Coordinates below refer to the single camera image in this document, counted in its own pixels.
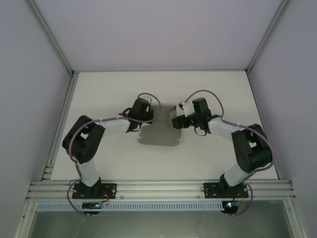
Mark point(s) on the grey cloth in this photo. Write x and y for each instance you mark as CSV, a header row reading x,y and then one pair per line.
x,y
158,136

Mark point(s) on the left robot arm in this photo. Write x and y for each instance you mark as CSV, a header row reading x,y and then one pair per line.
x,y
86,143

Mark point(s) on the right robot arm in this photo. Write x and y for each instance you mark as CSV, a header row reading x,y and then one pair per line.
x,y
247,148

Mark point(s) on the aluminium table side rail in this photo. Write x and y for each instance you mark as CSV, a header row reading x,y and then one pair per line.
x,y
256,99
61,124

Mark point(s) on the aluminium mounting rail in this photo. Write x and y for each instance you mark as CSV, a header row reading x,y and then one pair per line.
x,y
158,189

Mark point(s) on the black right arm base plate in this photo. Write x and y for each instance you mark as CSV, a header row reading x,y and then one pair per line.
x,y
210,191

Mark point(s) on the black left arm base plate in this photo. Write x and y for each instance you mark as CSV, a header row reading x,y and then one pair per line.
x,y
111,191

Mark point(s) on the aluminium upright post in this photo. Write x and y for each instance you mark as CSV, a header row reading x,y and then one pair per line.
x,y
51,34
270,34

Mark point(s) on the aluminium frame leg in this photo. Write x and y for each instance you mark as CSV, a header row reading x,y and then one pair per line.
x,y
293,218
24,218

